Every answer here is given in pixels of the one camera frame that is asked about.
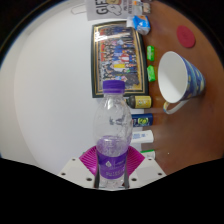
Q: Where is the flat round red coaster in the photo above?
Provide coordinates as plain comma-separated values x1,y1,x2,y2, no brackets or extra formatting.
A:
176,25,197,49

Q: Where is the amber yellow-labelled pump bottle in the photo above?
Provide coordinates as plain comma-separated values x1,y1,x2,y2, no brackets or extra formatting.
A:
123,95,153,110

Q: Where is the white blue-capped lotion bottle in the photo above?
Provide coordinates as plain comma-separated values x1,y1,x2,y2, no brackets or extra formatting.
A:
130,129,155,145

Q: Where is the white paper gift bag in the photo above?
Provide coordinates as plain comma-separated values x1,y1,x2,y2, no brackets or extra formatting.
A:
70,0,153,22

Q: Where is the framed group photo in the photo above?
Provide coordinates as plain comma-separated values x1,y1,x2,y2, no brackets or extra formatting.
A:
90,20,150,99

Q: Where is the dark blue pump bottle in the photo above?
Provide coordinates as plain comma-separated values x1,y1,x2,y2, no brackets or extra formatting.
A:
130,113,154,128

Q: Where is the clear purple-capped water bottle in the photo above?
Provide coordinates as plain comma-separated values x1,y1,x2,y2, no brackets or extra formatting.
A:
93,79,134,190

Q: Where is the blue tissue pack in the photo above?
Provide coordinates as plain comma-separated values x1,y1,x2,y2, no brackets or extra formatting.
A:
126,14,151,36

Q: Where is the blue and white mug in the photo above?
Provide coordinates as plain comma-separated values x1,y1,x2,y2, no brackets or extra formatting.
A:
157,50,207,115

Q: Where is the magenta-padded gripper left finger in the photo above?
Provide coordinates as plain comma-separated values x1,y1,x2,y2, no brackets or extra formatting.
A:
58,145,100,190

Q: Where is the small green pack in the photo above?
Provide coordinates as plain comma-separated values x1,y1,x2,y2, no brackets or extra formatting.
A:
146,45,156,62
146,65,157,83

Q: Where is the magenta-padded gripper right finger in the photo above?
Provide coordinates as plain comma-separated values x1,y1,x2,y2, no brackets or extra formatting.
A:
123,145,167,190

